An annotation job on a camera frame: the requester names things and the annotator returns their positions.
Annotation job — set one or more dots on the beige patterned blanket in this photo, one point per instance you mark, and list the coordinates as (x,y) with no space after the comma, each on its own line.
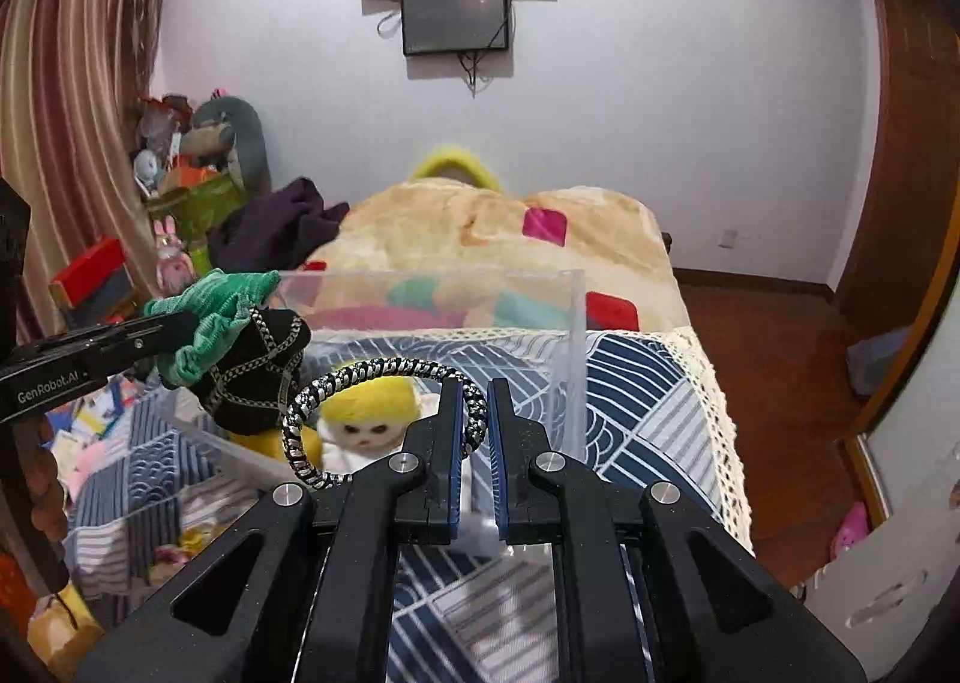
(465,225)

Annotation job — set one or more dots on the scattered colourful papers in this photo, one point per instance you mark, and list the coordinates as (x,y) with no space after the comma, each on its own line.
(97,428)

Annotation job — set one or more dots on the striped brown curtain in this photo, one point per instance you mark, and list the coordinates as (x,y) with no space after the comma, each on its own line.
(67,128)

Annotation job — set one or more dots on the dark purple cloth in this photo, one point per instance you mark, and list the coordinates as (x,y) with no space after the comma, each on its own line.
(277,225)

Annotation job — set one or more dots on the green toy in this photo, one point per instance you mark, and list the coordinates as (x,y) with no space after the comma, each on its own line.
(199,207)

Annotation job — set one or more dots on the small black monitor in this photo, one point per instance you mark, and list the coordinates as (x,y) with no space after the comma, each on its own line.
(455,19)

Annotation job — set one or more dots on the pink bunny doll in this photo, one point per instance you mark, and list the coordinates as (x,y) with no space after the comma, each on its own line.
(174,263)

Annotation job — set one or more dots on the blue patterned lace-edged bedcover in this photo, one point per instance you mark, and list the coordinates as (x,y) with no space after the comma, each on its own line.
(645,413)

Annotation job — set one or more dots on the yellow fuzzy plush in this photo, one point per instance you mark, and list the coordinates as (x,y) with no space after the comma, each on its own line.
(450,161)

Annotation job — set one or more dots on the green scrunchie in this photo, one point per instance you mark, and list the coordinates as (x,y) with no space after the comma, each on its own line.
(217,308)

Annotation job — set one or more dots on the grey bag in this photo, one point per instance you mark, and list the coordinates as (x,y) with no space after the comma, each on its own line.
(877,360)

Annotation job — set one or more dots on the white wall socket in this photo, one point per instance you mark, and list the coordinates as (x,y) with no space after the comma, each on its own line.
(728,239)

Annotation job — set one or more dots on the white cabinet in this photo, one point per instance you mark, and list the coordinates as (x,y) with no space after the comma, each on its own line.
(892,563)

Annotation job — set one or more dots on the brown wooden door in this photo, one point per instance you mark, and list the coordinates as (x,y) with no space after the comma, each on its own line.
(911,165)

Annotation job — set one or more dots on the red box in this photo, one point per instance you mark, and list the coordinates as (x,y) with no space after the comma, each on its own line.
(94,270)

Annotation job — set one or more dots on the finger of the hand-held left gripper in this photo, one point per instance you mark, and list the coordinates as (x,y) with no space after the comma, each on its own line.
(150,336)

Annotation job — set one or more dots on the yellow plush toy white face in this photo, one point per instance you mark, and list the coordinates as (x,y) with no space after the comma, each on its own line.
(367,428)

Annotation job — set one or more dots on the pile of small toys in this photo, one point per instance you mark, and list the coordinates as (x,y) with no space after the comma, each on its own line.
(157,143)

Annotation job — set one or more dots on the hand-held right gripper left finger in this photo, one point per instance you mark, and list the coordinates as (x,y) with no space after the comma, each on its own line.
(450,462)

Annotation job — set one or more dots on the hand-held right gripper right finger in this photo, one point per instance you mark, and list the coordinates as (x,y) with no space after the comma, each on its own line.
(498,462)

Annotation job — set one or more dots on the clear plastic box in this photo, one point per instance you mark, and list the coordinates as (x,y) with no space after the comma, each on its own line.
(517,368)

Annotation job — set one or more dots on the pink toy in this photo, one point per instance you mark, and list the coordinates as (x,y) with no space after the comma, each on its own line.
(851,529)

